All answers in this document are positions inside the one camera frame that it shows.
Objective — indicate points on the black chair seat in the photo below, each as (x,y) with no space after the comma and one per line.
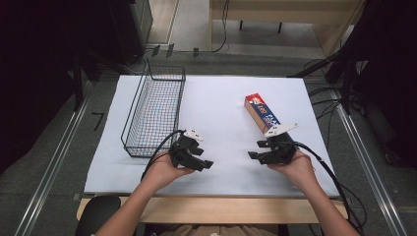
(96,213)

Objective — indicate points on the dark curtain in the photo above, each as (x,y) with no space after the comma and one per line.
(387,75)
(39,75)

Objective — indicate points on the person's right hand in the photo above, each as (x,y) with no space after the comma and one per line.
(298,168)

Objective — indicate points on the person's left hand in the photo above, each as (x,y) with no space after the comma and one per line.
(162,172)

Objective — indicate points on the black stand leg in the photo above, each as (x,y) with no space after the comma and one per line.
(311,67)

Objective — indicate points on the metal floor rail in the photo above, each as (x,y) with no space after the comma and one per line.
(49,170)
(370,170)

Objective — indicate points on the wooden table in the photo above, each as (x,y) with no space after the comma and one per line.
(229,209)

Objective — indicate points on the orange and blue toothpaste box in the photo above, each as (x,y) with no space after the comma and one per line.
(260,113)

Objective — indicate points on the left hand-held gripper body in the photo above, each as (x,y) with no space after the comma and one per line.
(180,150)

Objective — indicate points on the white table sheet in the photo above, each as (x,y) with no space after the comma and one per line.
(223,98)

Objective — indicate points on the light wooden bench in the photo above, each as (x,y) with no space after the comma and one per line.
(285,13)

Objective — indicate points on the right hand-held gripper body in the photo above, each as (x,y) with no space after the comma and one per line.
(282,150)

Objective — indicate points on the dark cabinet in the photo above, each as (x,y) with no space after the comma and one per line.
(131,29)

